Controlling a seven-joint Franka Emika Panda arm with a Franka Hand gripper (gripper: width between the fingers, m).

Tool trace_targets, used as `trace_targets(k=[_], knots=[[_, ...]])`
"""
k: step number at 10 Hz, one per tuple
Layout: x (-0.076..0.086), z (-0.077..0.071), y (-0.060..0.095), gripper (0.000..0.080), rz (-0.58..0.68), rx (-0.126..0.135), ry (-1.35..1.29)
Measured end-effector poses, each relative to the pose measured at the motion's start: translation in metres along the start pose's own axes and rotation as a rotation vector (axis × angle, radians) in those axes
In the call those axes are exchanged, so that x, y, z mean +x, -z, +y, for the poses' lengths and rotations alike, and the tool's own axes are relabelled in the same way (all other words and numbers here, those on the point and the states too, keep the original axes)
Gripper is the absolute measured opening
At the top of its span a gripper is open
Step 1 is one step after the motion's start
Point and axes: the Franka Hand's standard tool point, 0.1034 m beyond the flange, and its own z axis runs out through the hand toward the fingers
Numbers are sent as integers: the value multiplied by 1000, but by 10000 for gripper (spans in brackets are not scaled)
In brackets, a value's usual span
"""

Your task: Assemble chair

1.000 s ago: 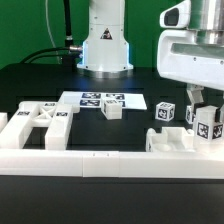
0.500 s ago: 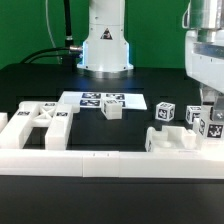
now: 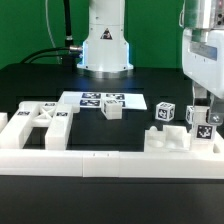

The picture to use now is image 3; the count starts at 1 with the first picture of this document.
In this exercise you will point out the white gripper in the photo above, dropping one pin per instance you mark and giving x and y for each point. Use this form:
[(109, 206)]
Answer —
[(204, 64)]

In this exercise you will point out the white chair seat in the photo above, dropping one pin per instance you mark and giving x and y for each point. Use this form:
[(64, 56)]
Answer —
[(170, 138)]

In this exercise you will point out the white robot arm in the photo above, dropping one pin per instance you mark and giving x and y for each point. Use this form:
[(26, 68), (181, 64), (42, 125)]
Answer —
[(105, 52)]

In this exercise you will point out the white U-shaped obstacle fence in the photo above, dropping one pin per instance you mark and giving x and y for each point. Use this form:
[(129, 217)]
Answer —
[(182, 164)]

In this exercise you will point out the white sheet with markers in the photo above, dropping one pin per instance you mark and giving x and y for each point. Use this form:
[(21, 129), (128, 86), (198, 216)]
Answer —
[(95, 99)]

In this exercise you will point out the white chair back frame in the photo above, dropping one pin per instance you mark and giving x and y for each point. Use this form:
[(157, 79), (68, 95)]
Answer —
[(55, 117)]

